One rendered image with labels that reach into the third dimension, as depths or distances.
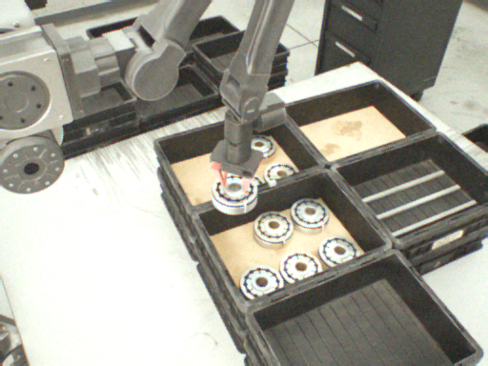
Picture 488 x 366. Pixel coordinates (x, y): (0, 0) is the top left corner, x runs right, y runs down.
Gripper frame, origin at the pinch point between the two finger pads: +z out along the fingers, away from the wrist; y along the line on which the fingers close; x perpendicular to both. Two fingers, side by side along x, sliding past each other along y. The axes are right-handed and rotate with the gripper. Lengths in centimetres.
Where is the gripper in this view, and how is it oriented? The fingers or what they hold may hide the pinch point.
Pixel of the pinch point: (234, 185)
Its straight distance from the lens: 113.3
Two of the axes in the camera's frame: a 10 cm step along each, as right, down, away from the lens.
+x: -3.5, 6.4, -6.8
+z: -0.5, 7.1, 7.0
